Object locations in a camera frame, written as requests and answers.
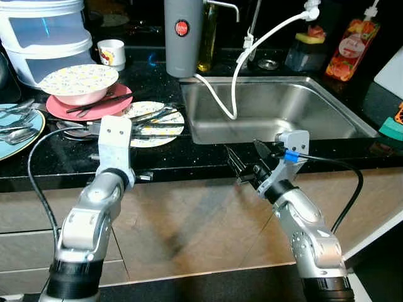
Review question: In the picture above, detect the white lemon print plate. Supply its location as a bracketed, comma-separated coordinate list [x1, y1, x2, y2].
[123, 101, 186, 148]

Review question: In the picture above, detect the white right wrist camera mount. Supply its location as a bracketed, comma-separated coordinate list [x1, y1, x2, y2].
[259, 130, 311, 189]

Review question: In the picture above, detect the yellow sponge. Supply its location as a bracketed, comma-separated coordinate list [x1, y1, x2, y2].
[296, 31, 327, 45]

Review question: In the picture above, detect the orange dish soap pump bottle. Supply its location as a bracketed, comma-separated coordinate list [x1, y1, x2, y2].
[325, 0, 382, 81]

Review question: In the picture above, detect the stainless steel sink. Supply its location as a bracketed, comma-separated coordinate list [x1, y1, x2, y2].
[179, 76, 380, 145]

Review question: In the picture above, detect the black floor mat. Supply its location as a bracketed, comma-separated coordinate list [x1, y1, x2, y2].
[25, 267, 309, 302]

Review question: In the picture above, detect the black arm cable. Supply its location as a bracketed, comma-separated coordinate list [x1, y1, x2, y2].
[26, 125, 105, 252]
[283, 148, 364, 235]

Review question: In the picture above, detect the olive oil glass bottle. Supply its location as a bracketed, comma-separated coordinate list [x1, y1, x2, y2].
[197, 0, 219, 74]

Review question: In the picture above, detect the chrome sink faucet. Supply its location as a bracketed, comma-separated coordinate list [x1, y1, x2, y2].
[246, 0, 265, 64]

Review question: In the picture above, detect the light blue plate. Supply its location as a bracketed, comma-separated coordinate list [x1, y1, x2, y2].
[0, 103, 46, 161]

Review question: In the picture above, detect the floral pink bowl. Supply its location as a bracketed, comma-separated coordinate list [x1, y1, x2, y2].
[37, 64, 119, 106]

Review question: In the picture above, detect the white flexible hose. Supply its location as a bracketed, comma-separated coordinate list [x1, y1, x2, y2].
[192, 0, 322, 120]

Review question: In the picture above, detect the white printed cup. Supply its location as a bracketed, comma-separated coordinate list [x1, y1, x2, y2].
[97, 39, 127, 72]

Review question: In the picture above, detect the pink plate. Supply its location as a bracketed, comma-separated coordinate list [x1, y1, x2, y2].
[46, 84, 134, 121]

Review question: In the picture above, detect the black sponge holder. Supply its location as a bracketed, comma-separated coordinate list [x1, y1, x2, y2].
[285, 25, 327, 72]

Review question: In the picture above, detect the beige cabinet door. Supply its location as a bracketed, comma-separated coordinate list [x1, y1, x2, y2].
[113, 173, 297, 284]
[277, 165, 403, 252]

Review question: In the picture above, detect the white cutting board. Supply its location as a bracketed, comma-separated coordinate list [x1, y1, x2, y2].
[373, 47, 403, 98]

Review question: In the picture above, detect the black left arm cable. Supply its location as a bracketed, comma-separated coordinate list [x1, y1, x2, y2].
[26, 125, 105, 252]

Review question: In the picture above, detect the white tiered food container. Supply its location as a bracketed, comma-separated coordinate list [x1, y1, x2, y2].
[0, 0, 95, 89]

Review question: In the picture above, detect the grey water filter canister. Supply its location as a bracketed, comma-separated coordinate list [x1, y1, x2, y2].
[164, 0, 241, 79]

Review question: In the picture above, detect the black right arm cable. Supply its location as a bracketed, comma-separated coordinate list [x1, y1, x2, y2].
[283, 148, 364, 235]

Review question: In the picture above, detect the green sponge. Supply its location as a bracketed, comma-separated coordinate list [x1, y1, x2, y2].
[378, 116, 403, 141]

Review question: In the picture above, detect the beige cabinet drawer front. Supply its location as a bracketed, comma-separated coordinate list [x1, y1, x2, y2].
[0, 230, 123, 277]
[0, 186, 117, 237]
[0, 269, 130, 296]

